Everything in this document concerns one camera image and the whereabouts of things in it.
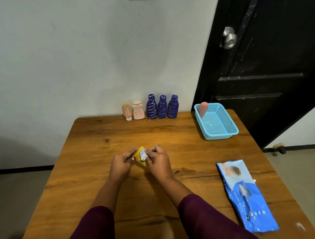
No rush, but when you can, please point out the person's right hand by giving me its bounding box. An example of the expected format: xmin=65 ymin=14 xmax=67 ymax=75
xmin=145 ymin=145 xmax=175 ymax=183

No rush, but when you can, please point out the person's left hand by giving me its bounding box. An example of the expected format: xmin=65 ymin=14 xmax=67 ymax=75
xmin=108 ymin=148 xmax=139 ymax=183

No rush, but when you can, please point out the small yellow bottle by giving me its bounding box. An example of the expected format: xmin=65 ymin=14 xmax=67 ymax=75
xmin=132 ymin=146 xmax=149 ymax=168

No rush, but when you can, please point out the person's left forearm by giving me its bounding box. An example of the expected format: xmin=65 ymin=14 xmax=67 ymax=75
xmin=70 ymin=178 xmax=123 ymax=239

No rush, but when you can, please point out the person's right forearm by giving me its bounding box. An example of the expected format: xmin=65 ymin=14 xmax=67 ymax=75
xmin=159 ymin=177 xmax=259 ymax=239

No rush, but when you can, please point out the wooden table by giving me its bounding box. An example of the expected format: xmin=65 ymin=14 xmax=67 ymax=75
xmin=23 ymin=109 xmax=315 ymax=239

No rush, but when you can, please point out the beige tube with white cap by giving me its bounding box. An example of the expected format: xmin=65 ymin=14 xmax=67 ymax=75
xmin=122 ymin=104 xmax=133 ymax=121

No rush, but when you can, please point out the dark blue swirl bottle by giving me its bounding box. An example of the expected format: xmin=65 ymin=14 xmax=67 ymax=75
xmin=146 ymin=94 xmax=157 ymax=120
xmin=158 ymin=95 xmax=168 ymax=119
xmin=167 ymin=94 xmax=179 ymax=119

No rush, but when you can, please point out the pink tube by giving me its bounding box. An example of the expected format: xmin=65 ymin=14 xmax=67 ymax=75
xmin=198 ymin=102 xmax=209 ymax=119

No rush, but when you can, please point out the blue plastic basket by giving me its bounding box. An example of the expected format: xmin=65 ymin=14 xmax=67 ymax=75
xmin=194 ymin=103 xmax=239 ymax=140

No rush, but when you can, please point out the blue wet wipes packet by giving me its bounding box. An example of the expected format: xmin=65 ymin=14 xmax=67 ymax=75
xmin=216 ymin=160 xmax=280 ymax=233

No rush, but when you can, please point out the door stopper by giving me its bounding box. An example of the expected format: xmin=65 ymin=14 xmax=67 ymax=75
xmin=271 ymin=143 xmax=286 ymax=157

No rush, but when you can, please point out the black door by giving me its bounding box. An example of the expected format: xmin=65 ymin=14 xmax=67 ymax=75
xmin=191 ymin=0 xmax=315 ymax=149

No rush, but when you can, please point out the silver door knob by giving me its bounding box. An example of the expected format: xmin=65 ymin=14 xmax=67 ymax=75
xmin=220 ymin=26 xmax=238 ymax=50

